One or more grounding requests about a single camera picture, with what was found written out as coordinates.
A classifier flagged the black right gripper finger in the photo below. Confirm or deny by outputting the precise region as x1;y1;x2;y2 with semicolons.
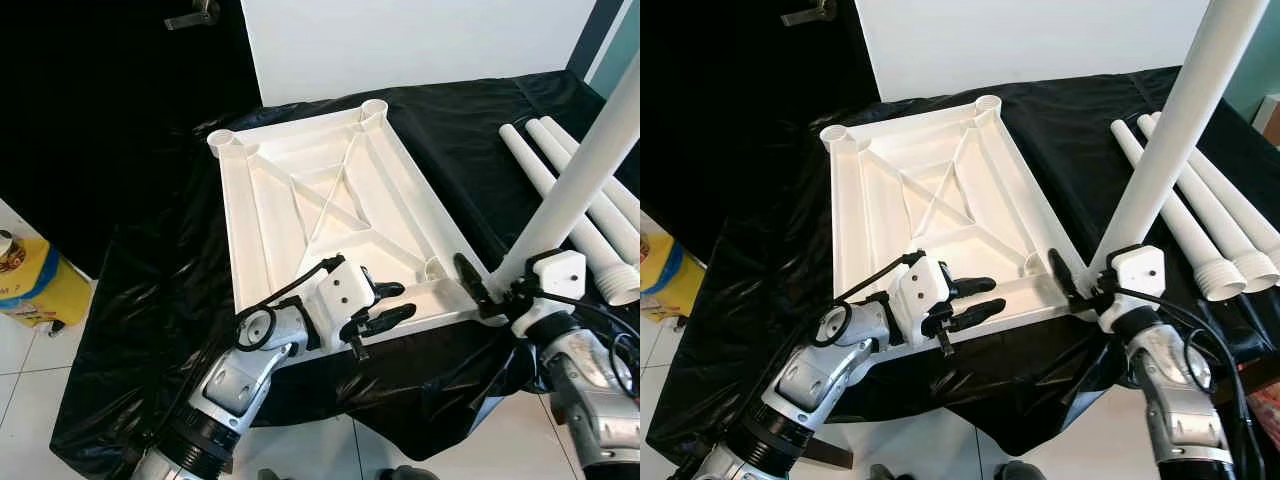
455;253;501;323
1048;248;1087;313

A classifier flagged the white plastic table top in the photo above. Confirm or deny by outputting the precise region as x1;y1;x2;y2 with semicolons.
818;95;1096;331
207;98;493;326

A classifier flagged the white plastic table leg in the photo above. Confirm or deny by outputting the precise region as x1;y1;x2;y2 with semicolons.
1150;110;1280;256
524;117;641;266
1088;0;1271;293
499;122;641;307
487;55;641;296
1110;118;1248;303
1136;113;1279;293
541;114;641;229

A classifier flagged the black plastic table cover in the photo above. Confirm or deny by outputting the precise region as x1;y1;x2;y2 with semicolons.
645;65;1280;480
50;70;641;480

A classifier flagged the yellow and blue box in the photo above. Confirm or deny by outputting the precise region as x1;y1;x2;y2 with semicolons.
640;232;706;323
0;235;93;331

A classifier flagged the brown wooden table leg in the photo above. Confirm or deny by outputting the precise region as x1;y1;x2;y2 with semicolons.
800;440;856;471

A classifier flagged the pink shopping bag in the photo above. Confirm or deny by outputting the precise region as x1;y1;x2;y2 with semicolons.
1240;355;1280;441

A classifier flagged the brown and white flat panel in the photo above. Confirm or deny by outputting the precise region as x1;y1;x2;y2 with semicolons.
1252;95;1280;146

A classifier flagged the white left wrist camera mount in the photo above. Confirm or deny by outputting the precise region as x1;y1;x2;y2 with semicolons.
888;256;951;351
315;262;377;347

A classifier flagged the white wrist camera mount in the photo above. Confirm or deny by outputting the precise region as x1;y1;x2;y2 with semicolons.
510;250;588;339
315;262;377;347
888;256;951;351
1097;245;1168;333

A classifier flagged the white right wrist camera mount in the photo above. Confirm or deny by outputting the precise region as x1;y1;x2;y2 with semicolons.
510;250;588;339
1097;245;1168;333

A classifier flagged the grey metal door handle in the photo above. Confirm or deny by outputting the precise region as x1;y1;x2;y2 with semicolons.
165;0;223;31
780;0;839;28

